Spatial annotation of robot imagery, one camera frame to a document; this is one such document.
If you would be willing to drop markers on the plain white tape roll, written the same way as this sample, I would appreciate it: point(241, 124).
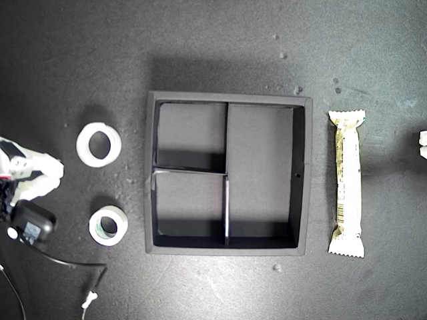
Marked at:
point(82, 146)

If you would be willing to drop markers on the white tape roll green core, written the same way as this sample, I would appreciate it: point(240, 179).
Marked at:
point(96, 233)

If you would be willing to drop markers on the snack bar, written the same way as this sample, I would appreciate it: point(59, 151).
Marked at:
point(350, 186)

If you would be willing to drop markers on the black tray with wells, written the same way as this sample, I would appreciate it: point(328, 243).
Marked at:
point(260, 140)

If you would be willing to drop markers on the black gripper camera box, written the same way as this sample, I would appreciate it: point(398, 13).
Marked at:
point(36, 221)

